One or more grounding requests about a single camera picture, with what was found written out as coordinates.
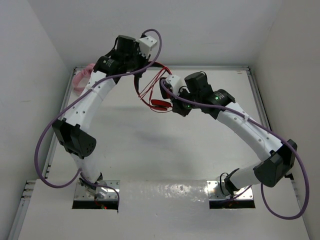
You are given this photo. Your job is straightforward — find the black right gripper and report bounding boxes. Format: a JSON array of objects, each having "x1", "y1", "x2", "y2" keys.
[{"x1": 169, "y1": 85, "x2": 200, "y2": 117}]

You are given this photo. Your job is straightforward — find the red black headphones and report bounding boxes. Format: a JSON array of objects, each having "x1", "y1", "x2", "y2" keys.
[{"x1": 133, "y1": 61, "x2": 176, "y2": 112}]

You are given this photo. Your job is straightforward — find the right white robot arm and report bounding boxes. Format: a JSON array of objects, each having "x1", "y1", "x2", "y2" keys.
[{"x1": 164, "y1": 72, "x2": 298, "y2": 195}]

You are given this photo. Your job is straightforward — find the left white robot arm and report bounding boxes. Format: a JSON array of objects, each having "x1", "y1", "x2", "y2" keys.
[{"x1": 52, "y1": 35, "x2": 158, "y2": 184}]

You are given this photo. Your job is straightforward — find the white front board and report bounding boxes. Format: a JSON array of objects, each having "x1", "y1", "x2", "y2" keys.
[{"x1": 19, "y1": 180, "x2": 309, "y2": 240}]

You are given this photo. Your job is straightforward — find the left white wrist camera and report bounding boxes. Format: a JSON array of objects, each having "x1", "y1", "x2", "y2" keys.
[{"x1": 137, "y1": 35, "x2": 158, "y2": 58}]

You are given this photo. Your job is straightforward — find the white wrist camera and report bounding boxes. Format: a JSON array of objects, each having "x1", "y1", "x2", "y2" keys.
[
  {"x1": 164, "y1": 74, "x2": 186, "y2": 96},
  {"x1": 137, "y1": 35, "x2": 158, "y2": 58}
]

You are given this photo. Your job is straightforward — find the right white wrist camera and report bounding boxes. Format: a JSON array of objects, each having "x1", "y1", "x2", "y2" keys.
[{"x1": 164, "y1": 74, "x2": 186, "y2": 96}]

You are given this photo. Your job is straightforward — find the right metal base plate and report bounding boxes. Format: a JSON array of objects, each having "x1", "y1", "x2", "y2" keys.
[{"x1": 206, "y1": 179, "x2": 255, "y2": 201}]

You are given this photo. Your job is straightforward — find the metal base plate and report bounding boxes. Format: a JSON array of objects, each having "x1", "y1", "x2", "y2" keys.
[
  {"x1": 206, "y1": 179, "x2": 255, "y2": 201},
  {"x1": 73, "y1": 179, "x2": 120, "y2": 201}
]

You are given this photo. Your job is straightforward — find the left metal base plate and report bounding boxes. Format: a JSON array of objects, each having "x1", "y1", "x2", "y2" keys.
[{"x1": 73, "y1": 179, "x2": 120, "y2": 201}]

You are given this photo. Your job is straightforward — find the aluminium table frame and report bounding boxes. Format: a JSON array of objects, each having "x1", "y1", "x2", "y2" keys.
[{"x1": 8, "y1": 65, "x2": 295, "y2": 240}]

